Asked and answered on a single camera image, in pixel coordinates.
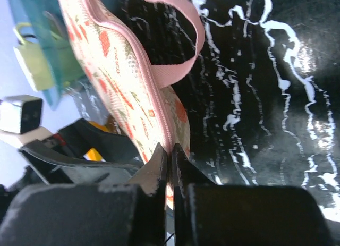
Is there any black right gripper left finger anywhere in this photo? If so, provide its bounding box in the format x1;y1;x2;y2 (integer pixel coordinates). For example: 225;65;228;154
1;146;167;245

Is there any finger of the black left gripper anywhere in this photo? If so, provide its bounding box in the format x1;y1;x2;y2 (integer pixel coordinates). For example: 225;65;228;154
19;118;143;184

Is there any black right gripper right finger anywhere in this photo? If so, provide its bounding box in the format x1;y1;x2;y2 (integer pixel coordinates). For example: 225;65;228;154
172;144;334;245

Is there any floral mesh laundry bag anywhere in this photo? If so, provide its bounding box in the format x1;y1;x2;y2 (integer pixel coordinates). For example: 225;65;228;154
55;0;206;212

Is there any orange plastic bowl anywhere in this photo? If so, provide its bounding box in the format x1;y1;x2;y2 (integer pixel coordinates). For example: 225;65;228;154
80;120;114;165

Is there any teal transparent plastic bin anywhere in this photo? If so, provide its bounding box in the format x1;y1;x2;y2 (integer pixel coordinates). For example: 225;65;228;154
8;0;85;109

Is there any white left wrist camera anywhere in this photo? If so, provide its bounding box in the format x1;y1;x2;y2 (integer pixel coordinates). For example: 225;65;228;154
1;95;43;134

